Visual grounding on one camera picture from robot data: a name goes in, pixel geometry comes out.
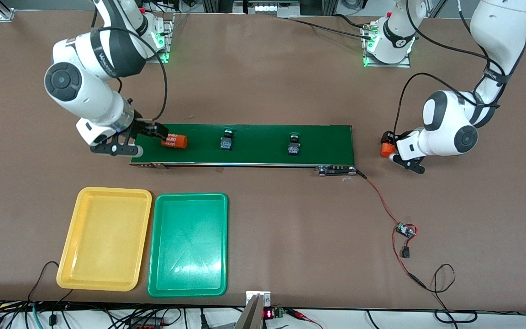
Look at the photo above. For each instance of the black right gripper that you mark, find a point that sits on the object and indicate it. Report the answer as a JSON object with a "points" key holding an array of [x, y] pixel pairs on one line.
{"points": [[143, 126]]}

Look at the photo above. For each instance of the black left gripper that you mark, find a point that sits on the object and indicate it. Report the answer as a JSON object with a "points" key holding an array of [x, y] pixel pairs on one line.
{"points": [[387, 137]]}

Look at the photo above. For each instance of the orange printed cylinder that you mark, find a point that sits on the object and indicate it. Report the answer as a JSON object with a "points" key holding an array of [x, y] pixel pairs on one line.
{"points": [[386, 151], [176, 140]]}

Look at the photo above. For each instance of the green push button switch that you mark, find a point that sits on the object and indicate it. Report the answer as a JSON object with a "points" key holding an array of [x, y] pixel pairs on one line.
{"points": [[294, 146], [228, 140]]}

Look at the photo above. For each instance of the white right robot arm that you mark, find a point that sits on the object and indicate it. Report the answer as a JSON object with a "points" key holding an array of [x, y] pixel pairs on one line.
{"points": [[89, 96]]}

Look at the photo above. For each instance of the small black circuit board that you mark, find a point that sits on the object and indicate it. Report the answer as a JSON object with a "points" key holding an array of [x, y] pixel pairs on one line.
{"points": [[405, 230]]}

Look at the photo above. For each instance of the green belt conveyor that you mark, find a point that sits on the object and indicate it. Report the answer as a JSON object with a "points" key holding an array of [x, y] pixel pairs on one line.
{"points": [[263, 146]]}

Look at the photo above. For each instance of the green plastic tray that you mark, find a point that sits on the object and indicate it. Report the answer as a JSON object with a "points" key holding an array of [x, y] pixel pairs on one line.
{"points": [[187, 244]]}

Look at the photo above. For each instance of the yellow plastic tray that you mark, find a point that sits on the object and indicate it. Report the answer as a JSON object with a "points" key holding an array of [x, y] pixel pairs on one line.
{"points": [[103, 237]]}

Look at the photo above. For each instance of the white lit device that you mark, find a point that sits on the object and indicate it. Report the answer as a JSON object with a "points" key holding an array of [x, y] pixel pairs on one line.
{"points": [[265, 7]]}

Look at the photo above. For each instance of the black orange power strip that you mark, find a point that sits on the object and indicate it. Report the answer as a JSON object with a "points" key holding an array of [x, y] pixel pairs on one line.
{"points": [[146, 323]]}

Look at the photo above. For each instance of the red clip lead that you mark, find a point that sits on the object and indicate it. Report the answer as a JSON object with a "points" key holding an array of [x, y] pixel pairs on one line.
{"points": [[297, 313]]}

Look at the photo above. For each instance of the small red LED module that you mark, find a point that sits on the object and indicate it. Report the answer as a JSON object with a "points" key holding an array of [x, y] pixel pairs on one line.
{"points": [[270, 314]]}

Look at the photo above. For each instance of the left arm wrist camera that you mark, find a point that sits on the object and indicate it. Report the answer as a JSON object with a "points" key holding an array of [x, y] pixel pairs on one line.
{"points": [[409, 164]]}

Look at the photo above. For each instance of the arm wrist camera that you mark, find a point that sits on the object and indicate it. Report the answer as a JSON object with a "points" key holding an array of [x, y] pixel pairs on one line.
{"points": [[117, 150], [409, 164]]}

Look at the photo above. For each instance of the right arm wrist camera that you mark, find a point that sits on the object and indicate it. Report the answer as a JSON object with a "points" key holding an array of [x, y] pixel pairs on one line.
{"points": [[117, 150]]}

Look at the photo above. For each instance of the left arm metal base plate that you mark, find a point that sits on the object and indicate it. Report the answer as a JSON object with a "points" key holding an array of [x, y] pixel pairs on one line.
{"points": [[386, 65]]}

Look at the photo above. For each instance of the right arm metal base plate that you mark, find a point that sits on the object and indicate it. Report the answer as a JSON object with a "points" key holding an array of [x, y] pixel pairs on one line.
{"points": [[170, 36]]}

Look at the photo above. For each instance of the grey camera stand pole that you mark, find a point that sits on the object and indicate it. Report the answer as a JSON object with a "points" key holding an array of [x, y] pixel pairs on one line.
{"points": [[254, 315]]}

